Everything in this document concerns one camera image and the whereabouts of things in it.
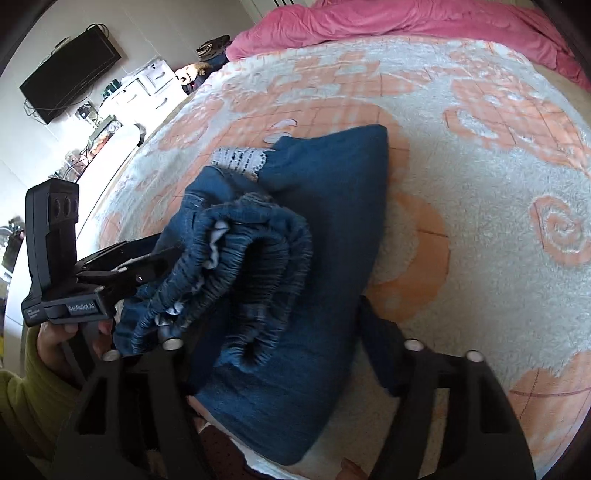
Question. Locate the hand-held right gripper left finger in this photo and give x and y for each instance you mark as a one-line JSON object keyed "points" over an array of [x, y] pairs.
{"points": [[138, 406]]}

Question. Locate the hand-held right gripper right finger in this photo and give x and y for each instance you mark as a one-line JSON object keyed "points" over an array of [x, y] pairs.
{"points": [[418, 369]]}

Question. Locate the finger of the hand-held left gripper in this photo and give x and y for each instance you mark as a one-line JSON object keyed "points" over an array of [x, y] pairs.
{"points": [[120, 253], [134, 276]]}

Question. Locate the blue denim pants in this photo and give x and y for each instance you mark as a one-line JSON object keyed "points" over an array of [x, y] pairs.
{"points": [[295, 258]]}

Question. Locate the person's left forearm green sleeve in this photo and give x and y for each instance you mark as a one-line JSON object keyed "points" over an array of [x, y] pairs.
{"points": [[27, 401]]}

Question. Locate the person's left hand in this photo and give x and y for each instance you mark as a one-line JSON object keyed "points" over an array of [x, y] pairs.
{"points": [[48, 339]]}

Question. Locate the white table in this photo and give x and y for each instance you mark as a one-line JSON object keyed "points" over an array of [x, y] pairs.
{"points": [[92, 157]]}

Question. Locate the white dresser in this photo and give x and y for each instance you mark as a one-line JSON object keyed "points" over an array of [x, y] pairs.
{"points": [[147, 87]]}

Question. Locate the brown and white stuffed toy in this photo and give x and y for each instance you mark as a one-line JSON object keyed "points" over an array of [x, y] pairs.
{"points": [[191, 73]]}

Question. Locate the white and orange fluffy blanket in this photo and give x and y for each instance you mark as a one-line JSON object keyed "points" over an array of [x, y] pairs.
{"points": [[485, 184]]}

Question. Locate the dark bag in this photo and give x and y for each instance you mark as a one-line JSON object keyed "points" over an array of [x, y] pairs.
{"points": [[214, 46]]}

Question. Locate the pink duvet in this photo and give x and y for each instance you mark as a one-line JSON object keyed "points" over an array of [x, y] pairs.
{"points": [[392, 23]]}

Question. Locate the black wall television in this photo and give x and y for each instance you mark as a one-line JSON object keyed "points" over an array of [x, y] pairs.
{"points": [[69, 74]]}

